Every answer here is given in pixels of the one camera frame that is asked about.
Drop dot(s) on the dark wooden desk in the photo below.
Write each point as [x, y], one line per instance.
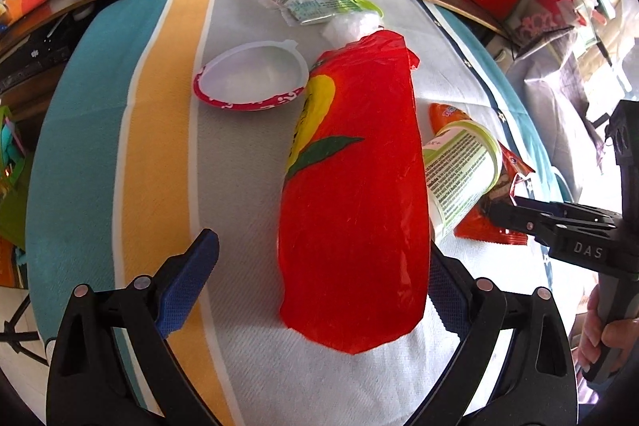
[30, 56]

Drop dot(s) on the clear printed plastic wrapper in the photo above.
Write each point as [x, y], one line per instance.
[304, 2]

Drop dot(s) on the teal striped printed blanket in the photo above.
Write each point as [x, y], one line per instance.
[239, 186]

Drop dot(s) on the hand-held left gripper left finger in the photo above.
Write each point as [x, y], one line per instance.
[187, 291]

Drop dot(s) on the white tub green label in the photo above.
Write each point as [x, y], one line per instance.
[459, 176]

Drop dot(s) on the orange snack packet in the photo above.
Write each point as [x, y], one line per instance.
[442, 116]

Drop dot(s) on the white bowl red rim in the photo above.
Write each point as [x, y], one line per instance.
[249, 76]

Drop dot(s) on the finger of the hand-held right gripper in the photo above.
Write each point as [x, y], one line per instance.
[514, 221]
[564, 214]

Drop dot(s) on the clear plastic bag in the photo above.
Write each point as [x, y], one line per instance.
[554, 7]

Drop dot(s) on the black tripod stand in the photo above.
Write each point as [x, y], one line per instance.
[20, 333]

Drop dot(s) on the red plastic bag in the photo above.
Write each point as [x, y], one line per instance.
[359, 206]

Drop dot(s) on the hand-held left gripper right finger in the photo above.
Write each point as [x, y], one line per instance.
[444, 294]

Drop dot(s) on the crumpled white plastic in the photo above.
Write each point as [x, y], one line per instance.
[347, 26]

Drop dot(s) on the green gift bag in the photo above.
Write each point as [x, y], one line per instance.
[12, 206]

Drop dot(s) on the person's right hand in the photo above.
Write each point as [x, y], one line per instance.
[616, 336]

